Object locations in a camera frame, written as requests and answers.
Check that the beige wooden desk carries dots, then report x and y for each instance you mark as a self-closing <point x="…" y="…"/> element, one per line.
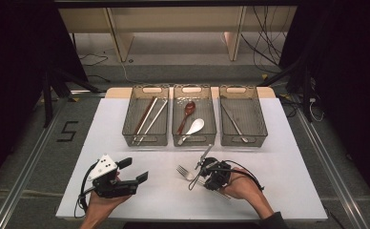
<point x="173" y="19"/>

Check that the black tripod stand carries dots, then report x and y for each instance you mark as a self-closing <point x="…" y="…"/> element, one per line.
<point x="48" y="105"/>
<point x="307" y="95"/>

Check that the person's left hand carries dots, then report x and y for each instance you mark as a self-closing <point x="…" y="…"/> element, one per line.
<point x="103" y="206"/>

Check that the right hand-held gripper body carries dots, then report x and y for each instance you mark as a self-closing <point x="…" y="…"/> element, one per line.
<point x="218" y="171"/>

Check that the white table sheet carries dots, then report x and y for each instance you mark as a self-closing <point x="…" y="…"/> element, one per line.
<point x="278" y="143"/>

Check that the white chopstick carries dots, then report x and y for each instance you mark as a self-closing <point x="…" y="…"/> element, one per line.
<point x="154" y="120"/>
<point x="148" y="114"/>

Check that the white ceramic spoon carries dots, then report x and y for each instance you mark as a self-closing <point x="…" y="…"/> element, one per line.
<point x="196" y="125"/>

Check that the short aluminium floor rail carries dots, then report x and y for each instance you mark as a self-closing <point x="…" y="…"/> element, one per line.
<point x="87" y="93"/>

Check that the silver metal knife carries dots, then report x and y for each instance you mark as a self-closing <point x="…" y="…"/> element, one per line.
<point x="234" y="122"/>

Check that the transparent grey plastic bin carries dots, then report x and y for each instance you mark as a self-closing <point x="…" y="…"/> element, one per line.
<point x="250" y="114"/>
<point x="160" y="130"/>
<point x="205" y="108"/>

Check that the black curtain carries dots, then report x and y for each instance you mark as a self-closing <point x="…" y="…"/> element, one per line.
<point x="348" y="79"/>
<point x="14" y="63"/>

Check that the person's right hand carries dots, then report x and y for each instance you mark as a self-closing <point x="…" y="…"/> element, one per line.
<point x="243" y="187"/>

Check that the brown wooden spoon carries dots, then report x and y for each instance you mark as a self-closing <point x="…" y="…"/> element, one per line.
<point x="190" y="108"/>

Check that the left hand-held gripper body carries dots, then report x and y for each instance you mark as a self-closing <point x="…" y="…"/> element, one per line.
<point x="113" y="189"/>

